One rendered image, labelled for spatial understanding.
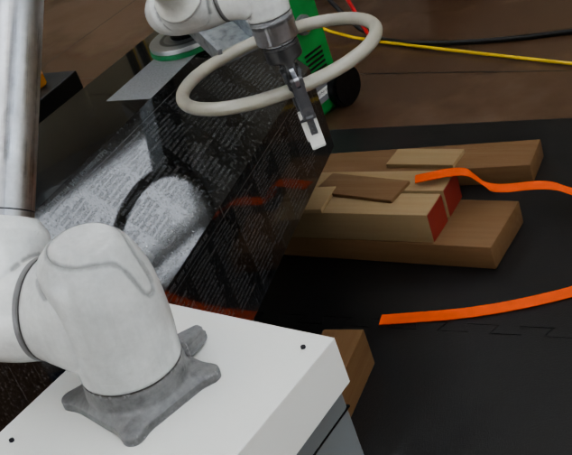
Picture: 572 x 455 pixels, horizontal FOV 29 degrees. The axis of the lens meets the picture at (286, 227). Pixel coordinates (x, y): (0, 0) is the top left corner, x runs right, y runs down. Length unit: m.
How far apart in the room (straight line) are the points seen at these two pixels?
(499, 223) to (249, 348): 1.70
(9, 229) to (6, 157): 0.11
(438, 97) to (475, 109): 0.21
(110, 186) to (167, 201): 0.14
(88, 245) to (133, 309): 0.11
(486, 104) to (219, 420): 2.76
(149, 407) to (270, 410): 0.17
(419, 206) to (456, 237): 0.14
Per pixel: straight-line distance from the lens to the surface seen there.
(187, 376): 1.60
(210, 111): 2.31
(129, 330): 1.50
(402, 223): 3.24
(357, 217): 3.30
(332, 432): 1.71
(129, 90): 2.91
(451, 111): 4.16
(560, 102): 4.04
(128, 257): 1.50
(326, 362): 1.62
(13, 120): 1.66
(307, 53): 4.28
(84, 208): 2.51
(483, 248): 3.17
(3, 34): 1.69
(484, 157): 3.63
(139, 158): 2.66
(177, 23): 2.18
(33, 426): 1.68
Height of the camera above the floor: 1.84
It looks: 30 degrees down
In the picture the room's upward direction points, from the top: 20 degrees counter-clockwise
